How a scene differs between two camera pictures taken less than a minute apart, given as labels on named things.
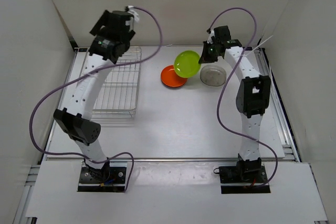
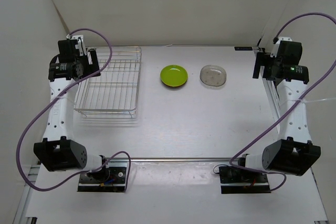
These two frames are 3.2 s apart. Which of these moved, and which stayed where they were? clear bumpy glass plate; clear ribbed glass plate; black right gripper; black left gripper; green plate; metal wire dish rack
Moved: clear bumpy glass plate; green plate; black left gripper; black right gripper
Stayed: clear ribbed glass plate; metal wire dish rack
